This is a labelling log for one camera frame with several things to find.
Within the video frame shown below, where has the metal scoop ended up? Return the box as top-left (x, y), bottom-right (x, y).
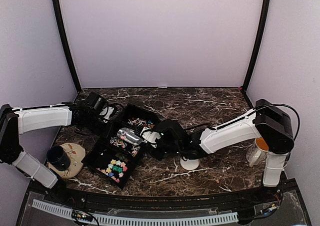
top-left (117, 127), bottom-right (143, 145)

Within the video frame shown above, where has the black three-compartment candy tray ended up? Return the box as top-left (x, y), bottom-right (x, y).
top-left (82, 104), bottom-right (160, 189)

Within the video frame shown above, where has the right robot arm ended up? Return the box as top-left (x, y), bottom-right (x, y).
top-left (139, 99), bottom-right (298, 203)

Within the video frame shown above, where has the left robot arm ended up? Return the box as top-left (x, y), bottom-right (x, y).
top-left (0, 100), bottom-right (115, 204)

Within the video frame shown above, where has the pile of small stick candies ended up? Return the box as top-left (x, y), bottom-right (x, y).
top-left (127, 117), bottom-right (155, 129)

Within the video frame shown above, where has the pile of star candies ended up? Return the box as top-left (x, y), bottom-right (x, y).
top-left (97, 159), bottom-right (129, 183)

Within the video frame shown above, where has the pile of swirl lollipops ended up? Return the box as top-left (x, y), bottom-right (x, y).
top-left (109, 136), bottom-right (141, 157)

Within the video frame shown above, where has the white jar lid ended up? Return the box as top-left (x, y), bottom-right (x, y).
top-left (180, 158), bottom-right (200, 171)

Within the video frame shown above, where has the cream floral plate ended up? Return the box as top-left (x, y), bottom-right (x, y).
top-left (48, 143), bottom-right (86, 179)

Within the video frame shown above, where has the dark blue mug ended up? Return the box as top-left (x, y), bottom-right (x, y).
top-left (46, 146), bottom-right (71, 171)

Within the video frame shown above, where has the white mug yellow inside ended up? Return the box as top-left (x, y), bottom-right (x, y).
top-left (246, 137), bottom-right (269, 167)

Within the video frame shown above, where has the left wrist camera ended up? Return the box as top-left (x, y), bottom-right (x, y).
top-left (85, 92), bottom-right (107, 113)

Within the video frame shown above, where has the white slotted cable duct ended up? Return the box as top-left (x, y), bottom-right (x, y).
top-left (31, 198), bottom-right (239, 226)

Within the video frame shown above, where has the black front rail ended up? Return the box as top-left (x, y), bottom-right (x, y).
top-left (27, 180), bottom-right (283, 213)

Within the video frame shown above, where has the left black frame post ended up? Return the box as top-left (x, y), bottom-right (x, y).
top-left (52, 0), bottom-right (82, 93)

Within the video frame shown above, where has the black frame post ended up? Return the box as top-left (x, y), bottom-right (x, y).
top-left (52, 0), bottom-right (82, 93)
top-left (240, 0), bottom-right (270, 94)

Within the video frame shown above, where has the right black frame post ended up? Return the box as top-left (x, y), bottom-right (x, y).
top-left (240, 0), bottom-right (270, 94)

